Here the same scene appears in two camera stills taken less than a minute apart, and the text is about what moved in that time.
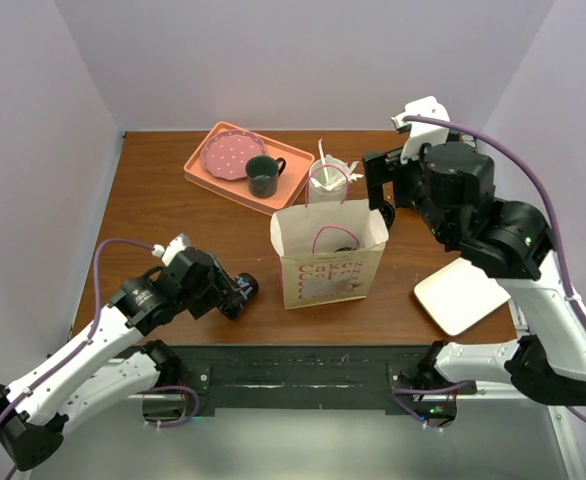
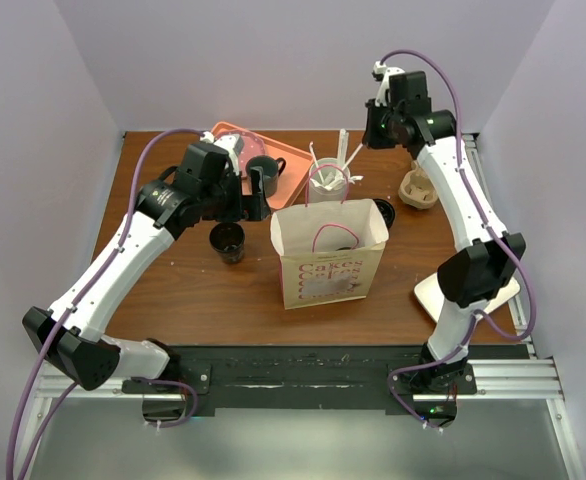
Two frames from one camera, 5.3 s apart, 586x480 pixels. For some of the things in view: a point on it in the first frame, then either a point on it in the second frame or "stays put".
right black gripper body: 409,182 to 382,132
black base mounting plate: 410,378 stays put
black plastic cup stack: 248,287 to 229,239
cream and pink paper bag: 329,250 stays put
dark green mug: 263,172 stays put
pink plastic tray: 291,179 stays put
